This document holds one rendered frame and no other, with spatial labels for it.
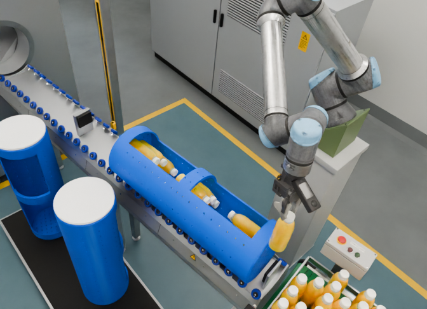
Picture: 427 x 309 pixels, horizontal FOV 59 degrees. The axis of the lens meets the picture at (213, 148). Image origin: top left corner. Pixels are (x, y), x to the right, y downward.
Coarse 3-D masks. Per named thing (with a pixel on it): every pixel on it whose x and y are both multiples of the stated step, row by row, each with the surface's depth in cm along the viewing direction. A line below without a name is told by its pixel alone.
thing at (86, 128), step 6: (78, 114) 211; (84, 114) 213; (90, 114) 216; (78, 120) 211; (84, 120) 214; (90, 120) 218; (78, 126) 215; (84, 126) 219; (90, 126) 223; (78, 132) 218; (84, 132) 222
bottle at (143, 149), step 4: (132, 140) 188; (136, 140) 189; (132, 144) 187; (136, 144) 186; (140, 144) 186; (136, 148) 185; (140, 148) 185; (144, 148) 185; (148, 148) 185; (140, 152) 184; (144, 152) 183; (148, 152) 183; (152, 152) 184; (148, 156) 182; (152, 156) 183; (156, 156) 184
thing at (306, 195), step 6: (300, 180) 123; (294, 186) 123; (300, 186) 122; (306, 186) 122; (300, 192) 121; (306, 192) 121; (312, 192) 122; (300, 198) 122; (306, 198) 120; (312, 198) 121; (306, 204) 120; (312, 204) 120; (318, 204) 121; (312, 210) 119
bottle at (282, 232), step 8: (280, 224) 134; (288, 224) 133; (272, 232) 142; (280, 232) 135; (288, 232) 134; (272, 240) 141; (280, 240) 137; (288, 240) 139; (272, 248) 142; (280, 248) 140
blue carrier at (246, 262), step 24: (120, 144) 180; (120, 168) 180; (144, 168) 172; (192, 168) 190; (144, 192) 174; (168, 192) 166; (216, 192) 185; (168, 216) 170; (192, 216) 160; (216, 216) 155; (216, 240) 154; (240, 240) 149; (264, 240) 147; (240, 264) 149; (264, 264) 165
